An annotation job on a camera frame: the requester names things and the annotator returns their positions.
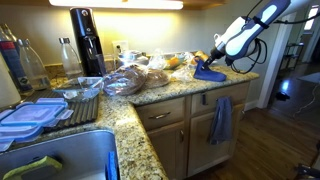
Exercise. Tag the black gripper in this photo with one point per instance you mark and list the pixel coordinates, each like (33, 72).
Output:
(215, 54)

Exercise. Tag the blue microfiber cloth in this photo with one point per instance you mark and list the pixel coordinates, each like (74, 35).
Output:
(208, 75)

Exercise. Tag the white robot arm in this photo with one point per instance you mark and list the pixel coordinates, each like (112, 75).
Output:
(234, 42)

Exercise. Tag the black drawer hook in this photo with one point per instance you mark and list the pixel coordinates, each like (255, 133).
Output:
(203, 98)

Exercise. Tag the wooden drawer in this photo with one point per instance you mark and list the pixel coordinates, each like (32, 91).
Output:
(237, 92)
(175, 106)

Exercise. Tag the left wooden drawer front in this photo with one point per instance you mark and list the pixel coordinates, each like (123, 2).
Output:
(175, 106)

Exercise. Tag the white plate with rolls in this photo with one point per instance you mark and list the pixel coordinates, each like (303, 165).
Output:
(199, 55)

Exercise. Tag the clear plastic bag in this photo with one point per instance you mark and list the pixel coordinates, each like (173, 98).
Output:
(183, 74)

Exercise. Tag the bowl with orange fruit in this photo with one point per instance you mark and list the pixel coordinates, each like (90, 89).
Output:
(173, 60)

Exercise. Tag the bagged brown bread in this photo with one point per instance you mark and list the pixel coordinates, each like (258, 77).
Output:
(156, 78)

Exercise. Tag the grey-blue striped towel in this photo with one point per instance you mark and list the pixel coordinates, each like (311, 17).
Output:
(221, 127)

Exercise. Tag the wooden cabinet door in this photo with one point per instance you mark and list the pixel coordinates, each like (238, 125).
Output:
(168, 142)
(201, 154)

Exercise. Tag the bagged dark bread loaf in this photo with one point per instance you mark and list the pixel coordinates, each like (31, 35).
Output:
(126, 80)

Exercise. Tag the left wooden cabinet door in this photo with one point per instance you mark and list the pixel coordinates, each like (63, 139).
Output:
(168, 142)

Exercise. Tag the black soda maker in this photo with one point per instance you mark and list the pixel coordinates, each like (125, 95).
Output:
(88, 41)

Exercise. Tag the clear glass food container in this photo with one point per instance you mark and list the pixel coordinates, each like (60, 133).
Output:
(80, 88)

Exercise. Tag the black dish drying mat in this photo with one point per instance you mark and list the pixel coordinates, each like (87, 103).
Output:
(83, 112)

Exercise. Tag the clear bottle silver cap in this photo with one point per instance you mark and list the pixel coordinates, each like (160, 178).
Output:
(70, 60)

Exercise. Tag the under-cabinet light strip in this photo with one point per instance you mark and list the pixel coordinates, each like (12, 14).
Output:
(122, 4)

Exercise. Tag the blue sponge in sink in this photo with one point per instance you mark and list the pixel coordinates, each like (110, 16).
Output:
(111, 167)

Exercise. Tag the stainless steel sink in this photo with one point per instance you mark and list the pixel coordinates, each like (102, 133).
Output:
(83, 156)

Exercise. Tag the blue plastic container lid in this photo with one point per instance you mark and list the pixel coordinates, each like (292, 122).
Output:
(45, 112)

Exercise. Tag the clear glass carafe bottle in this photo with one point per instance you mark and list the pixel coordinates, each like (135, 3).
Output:
(33, 66)

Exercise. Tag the dark bottle red label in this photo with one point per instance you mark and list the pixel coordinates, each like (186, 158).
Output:
(11, 56)

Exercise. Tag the green yellow sponge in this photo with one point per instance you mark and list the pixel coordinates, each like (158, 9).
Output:
(20, 173)

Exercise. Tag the metal drawer handle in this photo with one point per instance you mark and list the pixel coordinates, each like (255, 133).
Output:
(163, 115)

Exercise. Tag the white wall outlet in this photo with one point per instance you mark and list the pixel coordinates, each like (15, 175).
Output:
(120, 46)

